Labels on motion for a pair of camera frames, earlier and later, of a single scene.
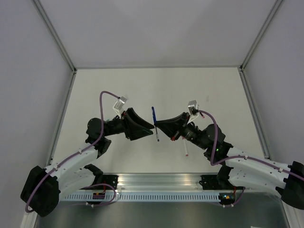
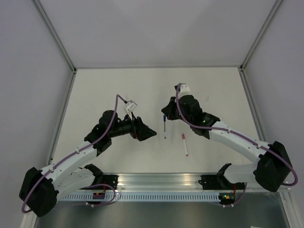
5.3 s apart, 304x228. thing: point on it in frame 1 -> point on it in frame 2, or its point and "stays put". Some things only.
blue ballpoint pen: x=156 y=133 -> x=165 y=121
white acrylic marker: x=185 y=146 stays put
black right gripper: x=173 y=127 -> x=168 y=110
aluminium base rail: x=163 y=181 stays put
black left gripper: x=136 y=122 stays put
